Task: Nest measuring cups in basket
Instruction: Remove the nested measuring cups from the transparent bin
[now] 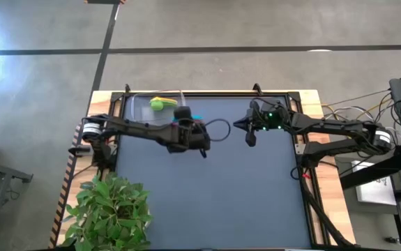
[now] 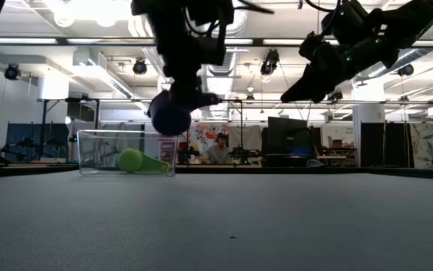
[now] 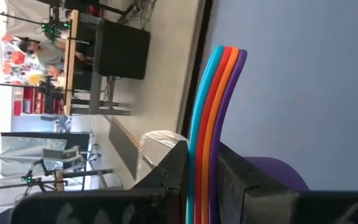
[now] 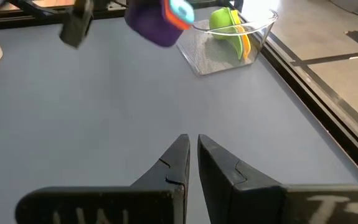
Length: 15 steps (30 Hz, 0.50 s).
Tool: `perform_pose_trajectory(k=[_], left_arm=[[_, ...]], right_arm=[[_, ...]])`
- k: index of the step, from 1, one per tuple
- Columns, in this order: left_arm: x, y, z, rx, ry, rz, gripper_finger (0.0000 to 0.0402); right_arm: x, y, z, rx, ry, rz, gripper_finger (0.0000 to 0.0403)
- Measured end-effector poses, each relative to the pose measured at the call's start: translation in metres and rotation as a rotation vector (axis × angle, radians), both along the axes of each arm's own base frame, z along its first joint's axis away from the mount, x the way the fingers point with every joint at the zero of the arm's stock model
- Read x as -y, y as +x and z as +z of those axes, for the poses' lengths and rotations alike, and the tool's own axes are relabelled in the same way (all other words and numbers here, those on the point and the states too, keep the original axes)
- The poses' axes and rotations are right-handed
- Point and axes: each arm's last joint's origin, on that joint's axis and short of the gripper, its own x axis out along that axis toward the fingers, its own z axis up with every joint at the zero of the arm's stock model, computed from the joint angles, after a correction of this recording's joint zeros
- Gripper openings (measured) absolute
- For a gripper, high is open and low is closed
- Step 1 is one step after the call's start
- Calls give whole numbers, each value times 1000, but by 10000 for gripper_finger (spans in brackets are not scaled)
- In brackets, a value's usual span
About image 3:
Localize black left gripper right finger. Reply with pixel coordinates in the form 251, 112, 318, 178
217, 142, 303, 224

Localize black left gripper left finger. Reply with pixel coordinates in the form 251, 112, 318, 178
131, 139, 189, 191

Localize teal measuring cup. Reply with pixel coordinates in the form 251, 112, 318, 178
186, 45, 225, 224

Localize red measuring cup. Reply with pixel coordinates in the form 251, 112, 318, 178
194, 45, 233, 224

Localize orange measuring cup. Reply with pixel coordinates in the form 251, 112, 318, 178
200, 46, 240, 224

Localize purple measuring cup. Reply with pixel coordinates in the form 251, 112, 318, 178
209, 49, 310, 224

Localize clear plastic basket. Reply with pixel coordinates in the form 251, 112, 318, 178
137, 129, 189, 183

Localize black cabinet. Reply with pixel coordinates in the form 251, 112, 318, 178
95, 19, 151, 81

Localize wooden work table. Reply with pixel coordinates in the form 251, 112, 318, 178
62, 9, 133, 117

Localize person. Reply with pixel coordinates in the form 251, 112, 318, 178
19, 37, 87, 79

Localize black table frame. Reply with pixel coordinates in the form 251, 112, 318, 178
177, 0, 214, 138

